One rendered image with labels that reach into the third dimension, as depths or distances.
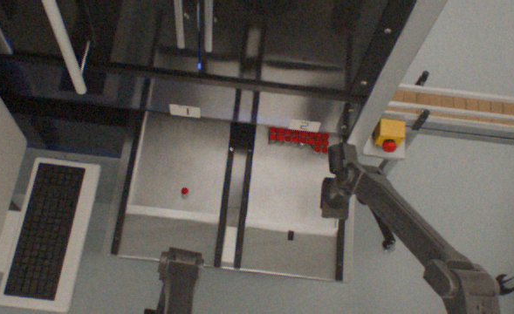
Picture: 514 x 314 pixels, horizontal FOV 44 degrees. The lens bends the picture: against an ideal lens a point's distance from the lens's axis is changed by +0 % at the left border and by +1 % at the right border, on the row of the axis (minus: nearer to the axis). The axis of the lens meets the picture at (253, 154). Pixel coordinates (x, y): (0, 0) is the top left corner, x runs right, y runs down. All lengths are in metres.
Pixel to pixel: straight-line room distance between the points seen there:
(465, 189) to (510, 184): 0.22
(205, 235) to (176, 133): 0.33
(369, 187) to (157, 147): 0.77
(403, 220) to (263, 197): 0.67
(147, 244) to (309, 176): 0.51
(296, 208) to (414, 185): 1.18
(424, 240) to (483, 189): 1.86
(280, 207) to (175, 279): 0.69
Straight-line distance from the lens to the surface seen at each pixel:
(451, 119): 2.02
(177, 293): 1.18
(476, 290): 1.13
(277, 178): 1.86
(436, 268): 1.13
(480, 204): 3.02
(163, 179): 1.85
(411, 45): 1.44
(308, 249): 1.81
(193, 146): 1.89
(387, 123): 1.83
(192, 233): 1.80
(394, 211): 1.27
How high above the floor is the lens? 2.60
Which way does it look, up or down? 66 degrees down
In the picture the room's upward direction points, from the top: 10 degrees clockwise
